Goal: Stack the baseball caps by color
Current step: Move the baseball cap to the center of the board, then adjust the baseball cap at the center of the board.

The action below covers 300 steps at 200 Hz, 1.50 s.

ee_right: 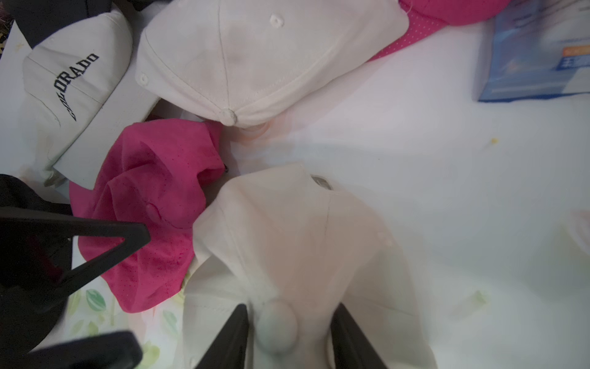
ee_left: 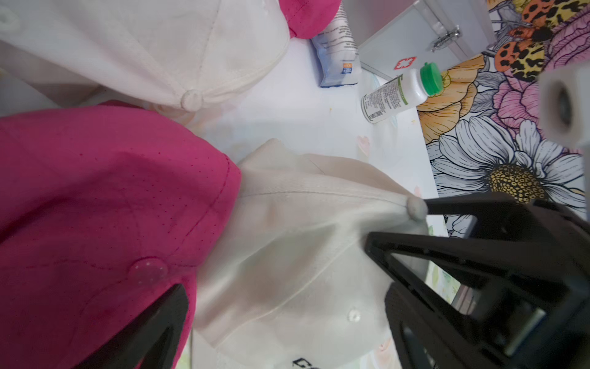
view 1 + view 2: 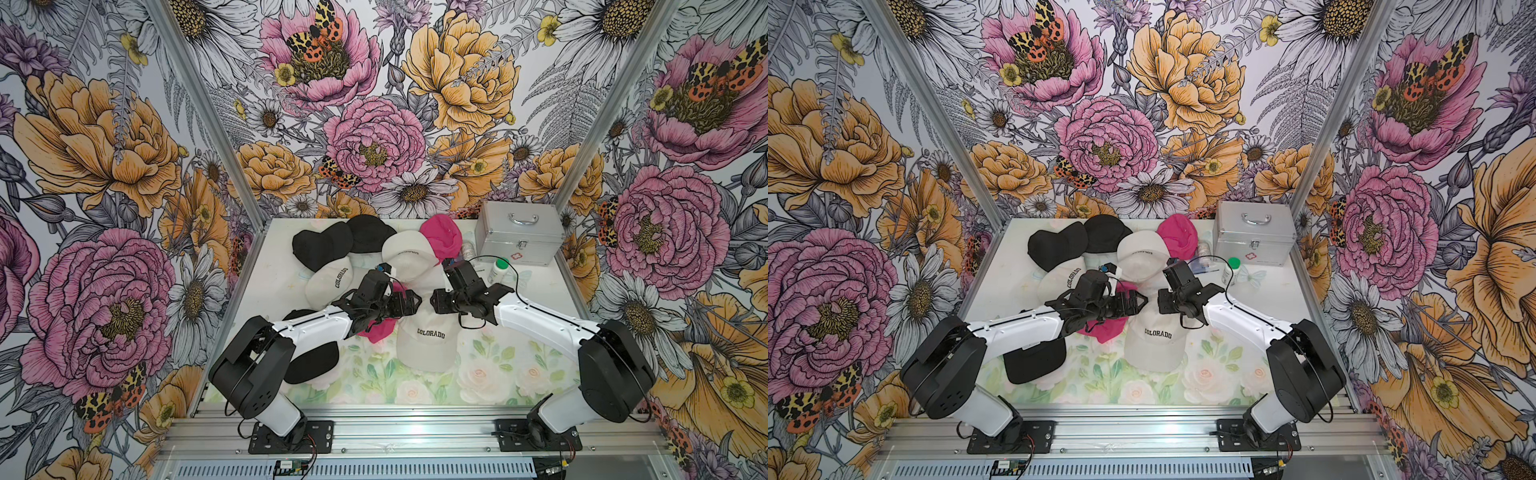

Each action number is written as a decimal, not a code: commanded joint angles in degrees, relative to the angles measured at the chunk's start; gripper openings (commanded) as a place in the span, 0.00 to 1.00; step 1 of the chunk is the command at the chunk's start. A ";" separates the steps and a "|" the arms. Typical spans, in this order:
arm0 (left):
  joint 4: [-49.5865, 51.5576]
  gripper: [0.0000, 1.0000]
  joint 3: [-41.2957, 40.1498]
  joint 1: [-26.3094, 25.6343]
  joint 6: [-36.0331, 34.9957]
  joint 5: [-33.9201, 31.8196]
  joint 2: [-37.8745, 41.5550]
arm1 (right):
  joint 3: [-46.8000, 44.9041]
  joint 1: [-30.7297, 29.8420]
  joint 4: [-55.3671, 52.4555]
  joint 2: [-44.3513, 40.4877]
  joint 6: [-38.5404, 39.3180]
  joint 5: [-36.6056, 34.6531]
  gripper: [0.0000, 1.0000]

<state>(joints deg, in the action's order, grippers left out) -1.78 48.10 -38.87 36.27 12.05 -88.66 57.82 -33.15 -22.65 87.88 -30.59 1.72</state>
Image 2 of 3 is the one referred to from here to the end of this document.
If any pink cap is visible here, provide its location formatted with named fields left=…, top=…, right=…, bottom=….
left=279, top=0, right=341, bottom=39
left=1, top=104, right=241, bottom=368

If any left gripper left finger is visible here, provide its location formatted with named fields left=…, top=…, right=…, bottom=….
left=77, top=284, right=189, bottom=369

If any white bottle green lid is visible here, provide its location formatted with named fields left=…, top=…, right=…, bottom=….
left=360, top=63, right=443, bottom=124

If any plain white cap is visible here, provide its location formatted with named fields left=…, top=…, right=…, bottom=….
left=1, top=1, right=290, bottom=116

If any pink cap back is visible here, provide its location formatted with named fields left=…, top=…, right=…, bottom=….
left=279, top=0, right=341, bottom=39

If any white Colorado cap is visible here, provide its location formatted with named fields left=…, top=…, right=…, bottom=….
left=191, top=139, right=428, bottom=368

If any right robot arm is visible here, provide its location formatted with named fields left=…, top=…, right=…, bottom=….
left=539, top=62, right=589, bottom=220

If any pink cap front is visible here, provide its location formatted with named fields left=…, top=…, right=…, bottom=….
left=1, top=104, right=241, bottom=368

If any white blue tube package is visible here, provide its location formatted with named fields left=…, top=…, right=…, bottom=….
left=311, top=5, right=362, bottom=89

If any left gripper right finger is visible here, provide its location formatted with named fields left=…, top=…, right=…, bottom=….
left=365, top=193, right=589, bottom=368

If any silver first aid case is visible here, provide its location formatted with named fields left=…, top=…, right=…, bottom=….
left=342, top=0, right=496, bottom=80

